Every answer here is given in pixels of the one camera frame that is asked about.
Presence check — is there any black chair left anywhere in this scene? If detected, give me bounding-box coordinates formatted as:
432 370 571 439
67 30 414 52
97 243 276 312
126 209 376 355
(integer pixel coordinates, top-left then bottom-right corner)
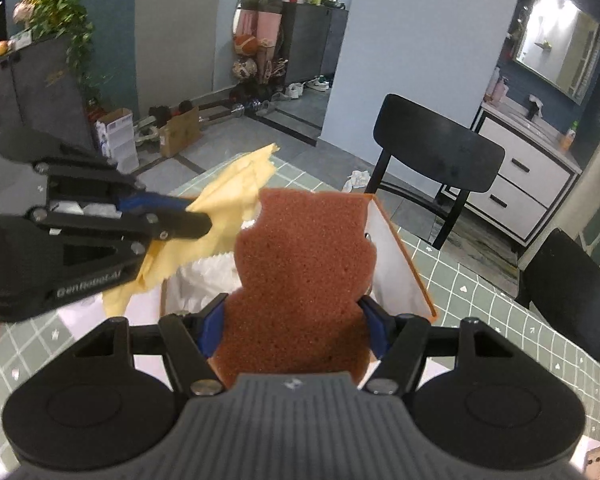
365 93 505 249

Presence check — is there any green ivy plant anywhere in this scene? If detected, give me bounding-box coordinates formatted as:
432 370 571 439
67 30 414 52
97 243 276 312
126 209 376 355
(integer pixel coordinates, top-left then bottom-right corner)
29 0 102 103

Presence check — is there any white cardboard box on floor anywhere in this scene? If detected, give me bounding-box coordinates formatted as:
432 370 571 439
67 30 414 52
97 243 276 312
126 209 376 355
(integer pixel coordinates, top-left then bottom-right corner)
95 108 140 174

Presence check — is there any white drawer cabinet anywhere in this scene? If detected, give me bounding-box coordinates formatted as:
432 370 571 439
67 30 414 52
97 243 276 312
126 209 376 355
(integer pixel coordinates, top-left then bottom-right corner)
466 99 582 249

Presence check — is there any black sideboard cabinet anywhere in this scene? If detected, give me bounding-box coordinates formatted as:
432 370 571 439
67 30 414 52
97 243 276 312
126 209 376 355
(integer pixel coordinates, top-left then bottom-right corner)
279 3 349 87

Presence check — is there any pink flower bouquet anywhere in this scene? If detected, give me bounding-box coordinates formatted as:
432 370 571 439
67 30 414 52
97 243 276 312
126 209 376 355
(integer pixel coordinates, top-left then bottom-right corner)
234 0 284 58

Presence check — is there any black chair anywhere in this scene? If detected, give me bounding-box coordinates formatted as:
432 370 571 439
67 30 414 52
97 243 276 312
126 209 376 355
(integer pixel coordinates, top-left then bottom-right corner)
516 229 600 362
365 93 505 249

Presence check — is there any yellow cleaning cloth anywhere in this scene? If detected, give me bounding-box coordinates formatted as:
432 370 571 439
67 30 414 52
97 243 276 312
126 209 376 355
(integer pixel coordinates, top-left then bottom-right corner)
102 143 278 318

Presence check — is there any dark cabinet with plants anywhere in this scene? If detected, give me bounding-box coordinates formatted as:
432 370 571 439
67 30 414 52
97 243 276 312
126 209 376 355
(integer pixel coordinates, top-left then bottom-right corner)
0 37 96 152

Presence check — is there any wall mirror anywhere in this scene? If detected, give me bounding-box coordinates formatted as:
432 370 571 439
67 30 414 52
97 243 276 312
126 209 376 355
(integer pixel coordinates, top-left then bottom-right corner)
514 0 600 104

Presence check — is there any brown sponge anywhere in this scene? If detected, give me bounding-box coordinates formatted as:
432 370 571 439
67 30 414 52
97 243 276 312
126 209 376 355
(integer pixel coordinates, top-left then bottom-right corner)
211 188 377 387

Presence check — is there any brown cardboard box on floor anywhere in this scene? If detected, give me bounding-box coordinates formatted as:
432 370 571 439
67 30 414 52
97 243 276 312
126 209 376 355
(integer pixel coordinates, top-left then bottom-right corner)
159 106 202 158

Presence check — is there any green cap bottle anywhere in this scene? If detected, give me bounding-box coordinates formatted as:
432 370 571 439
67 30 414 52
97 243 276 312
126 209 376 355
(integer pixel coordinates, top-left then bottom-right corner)
559 122 579 153

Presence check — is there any black chair right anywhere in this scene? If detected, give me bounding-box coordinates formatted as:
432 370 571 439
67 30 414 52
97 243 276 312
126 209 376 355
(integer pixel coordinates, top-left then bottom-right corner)
516 229 600 362

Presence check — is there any green checked tablecloth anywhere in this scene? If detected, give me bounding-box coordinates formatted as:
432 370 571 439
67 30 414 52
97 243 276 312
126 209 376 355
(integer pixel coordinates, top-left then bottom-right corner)
0 152 600 476

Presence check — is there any orange cardboard box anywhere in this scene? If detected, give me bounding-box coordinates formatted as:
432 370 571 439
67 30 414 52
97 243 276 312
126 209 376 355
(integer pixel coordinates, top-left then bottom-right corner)
364 195 438 322

